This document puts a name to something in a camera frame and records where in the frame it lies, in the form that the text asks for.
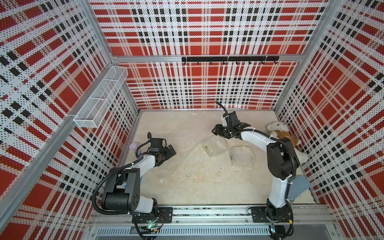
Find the black wall hook rail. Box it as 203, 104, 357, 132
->
181, 56, 280, 63

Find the white wire mesh shelf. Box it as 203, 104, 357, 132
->
74, 66, 128, 129

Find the grey blue zip pouch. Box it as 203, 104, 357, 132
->
288, 175, 311, 201

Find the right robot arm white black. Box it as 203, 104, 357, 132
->
212, 101, 300, 223

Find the white teddy bear brown shirt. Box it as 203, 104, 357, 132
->
266, 121, 310, 164

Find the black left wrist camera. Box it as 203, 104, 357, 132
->
148, 138, 167, 153

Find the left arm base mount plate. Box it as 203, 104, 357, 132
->
132, 207, 174, 224

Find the clear bubble wrap sheet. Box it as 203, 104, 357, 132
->
146, 119, 211, 184

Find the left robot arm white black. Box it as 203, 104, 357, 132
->
91, 145, 177, 218

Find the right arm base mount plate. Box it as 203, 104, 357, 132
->
248, 206, 292, 223

